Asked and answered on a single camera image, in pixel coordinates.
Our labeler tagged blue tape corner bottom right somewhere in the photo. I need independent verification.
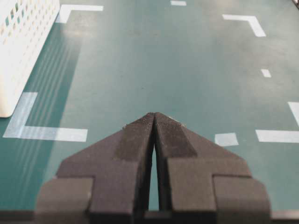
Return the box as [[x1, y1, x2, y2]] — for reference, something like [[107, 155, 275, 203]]
[[256, 102, 299, 143]]

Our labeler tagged blue tape corner top right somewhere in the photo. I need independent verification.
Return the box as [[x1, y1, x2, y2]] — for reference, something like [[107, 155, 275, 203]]
[[3, 92, 88, 142]]

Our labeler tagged small blue tape piece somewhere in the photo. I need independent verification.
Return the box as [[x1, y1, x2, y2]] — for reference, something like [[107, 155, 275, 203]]
[[171, 0, 186, 6]]

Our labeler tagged blue tape corner bottom left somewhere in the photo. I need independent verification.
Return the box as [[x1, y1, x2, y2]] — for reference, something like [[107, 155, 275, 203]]
[[222, 14, 266, 37]]

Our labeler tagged small blue tape marker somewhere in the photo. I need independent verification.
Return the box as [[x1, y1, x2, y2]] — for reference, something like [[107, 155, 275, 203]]
[[261, 69, 271, 78]]

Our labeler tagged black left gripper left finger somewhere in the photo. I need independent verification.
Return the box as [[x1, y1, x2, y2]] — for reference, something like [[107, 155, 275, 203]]
[[35, 113, 155, 224]]

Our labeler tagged blue tape corner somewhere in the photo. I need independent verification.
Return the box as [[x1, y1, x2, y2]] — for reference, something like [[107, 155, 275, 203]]
[[3, 92, 88, 142], [55, 4, 104, 24], [222, 14, 266, 37], [256, 102, 299, 143]]

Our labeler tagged blue tape corner top left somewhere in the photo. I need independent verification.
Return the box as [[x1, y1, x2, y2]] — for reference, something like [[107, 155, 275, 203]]
[[55, 4, 104, 24]]

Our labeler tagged white plastic basket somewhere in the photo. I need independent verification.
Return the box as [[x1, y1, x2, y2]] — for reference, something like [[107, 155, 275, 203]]
[[0, 0, 60, 118]]

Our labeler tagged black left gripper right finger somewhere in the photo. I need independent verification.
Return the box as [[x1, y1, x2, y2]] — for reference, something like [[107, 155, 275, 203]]
[[154, 112, 271, 224]]

